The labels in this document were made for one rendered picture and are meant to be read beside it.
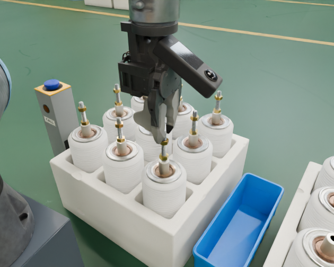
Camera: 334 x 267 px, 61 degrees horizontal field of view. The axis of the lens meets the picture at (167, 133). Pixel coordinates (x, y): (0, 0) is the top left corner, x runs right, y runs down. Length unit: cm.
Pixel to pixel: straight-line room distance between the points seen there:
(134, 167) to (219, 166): 22
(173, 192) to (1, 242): 31
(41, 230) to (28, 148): 73
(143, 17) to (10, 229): 33
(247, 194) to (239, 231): 11
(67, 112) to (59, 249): 46
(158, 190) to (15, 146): 76
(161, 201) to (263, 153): 59
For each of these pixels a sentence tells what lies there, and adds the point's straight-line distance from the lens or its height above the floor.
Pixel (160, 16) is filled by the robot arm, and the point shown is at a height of 56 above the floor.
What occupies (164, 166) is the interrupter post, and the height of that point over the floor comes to 27.
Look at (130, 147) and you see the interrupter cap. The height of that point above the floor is 25.
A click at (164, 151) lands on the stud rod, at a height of 31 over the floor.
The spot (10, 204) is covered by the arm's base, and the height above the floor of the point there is 36.
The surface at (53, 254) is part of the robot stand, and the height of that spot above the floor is 26.
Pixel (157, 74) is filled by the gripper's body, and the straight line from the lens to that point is 44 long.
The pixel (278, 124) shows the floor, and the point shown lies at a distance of 129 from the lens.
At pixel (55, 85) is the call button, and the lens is 83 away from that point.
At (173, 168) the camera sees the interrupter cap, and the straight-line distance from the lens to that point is 60.
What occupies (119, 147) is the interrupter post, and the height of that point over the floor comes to 27.
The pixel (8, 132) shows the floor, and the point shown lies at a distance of 132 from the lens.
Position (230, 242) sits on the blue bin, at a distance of 80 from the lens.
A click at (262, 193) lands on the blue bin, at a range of 84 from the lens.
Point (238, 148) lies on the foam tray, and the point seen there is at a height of 18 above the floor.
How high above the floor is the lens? 65
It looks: 35 degrees down
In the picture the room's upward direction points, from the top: straight up
